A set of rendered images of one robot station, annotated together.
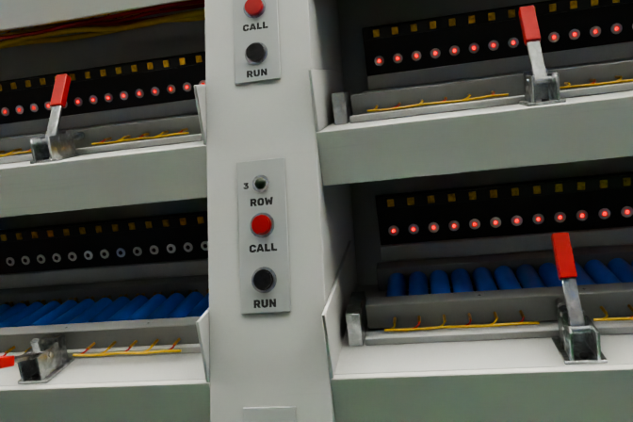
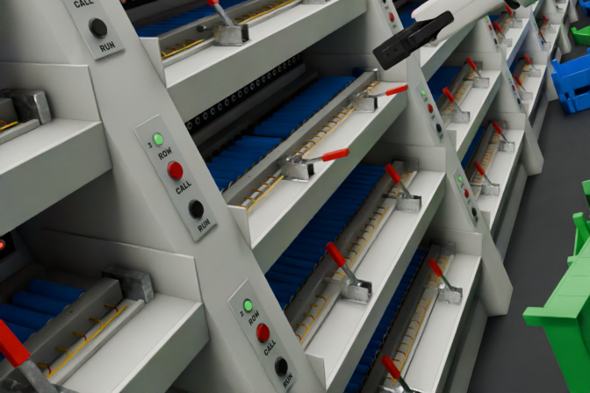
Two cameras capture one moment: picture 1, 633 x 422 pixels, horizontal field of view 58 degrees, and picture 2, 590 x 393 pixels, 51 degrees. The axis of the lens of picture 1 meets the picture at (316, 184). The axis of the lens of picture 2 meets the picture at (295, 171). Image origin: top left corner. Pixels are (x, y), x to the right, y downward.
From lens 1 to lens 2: 1.27 m
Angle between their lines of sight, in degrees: 71
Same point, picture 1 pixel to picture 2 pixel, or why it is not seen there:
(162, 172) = (358, 1)
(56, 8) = not seen: outside the picture
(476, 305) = not seen: hidden behind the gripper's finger
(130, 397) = (397, 99)
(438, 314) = not seen: hidden behind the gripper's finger
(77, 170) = (341, 3)
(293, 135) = not seen: outside the picture
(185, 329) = (370, 76)
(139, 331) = (363, 83)
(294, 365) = (414, 67)
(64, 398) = (386, 110)
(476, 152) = not seen: outside the picture
